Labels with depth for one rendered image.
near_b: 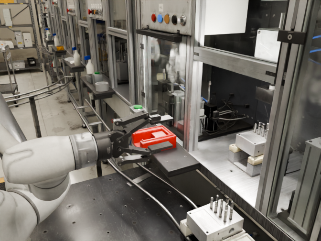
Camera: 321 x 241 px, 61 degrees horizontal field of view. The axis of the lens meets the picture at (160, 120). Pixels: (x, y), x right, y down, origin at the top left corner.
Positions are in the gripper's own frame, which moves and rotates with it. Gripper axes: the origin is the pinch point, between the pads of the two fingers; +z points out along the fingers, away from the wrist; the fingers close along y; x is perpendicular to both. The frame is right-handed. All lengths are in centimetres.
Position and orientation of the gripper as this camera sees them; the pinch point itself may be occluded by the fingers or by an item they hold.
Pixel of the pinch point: (163, 133)
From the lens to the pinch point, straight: 80.3
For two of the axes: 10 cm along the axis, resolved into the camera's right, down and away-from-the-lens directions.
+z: 8.9, -1.8, 4.1
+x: -4.5, -3.5, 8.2
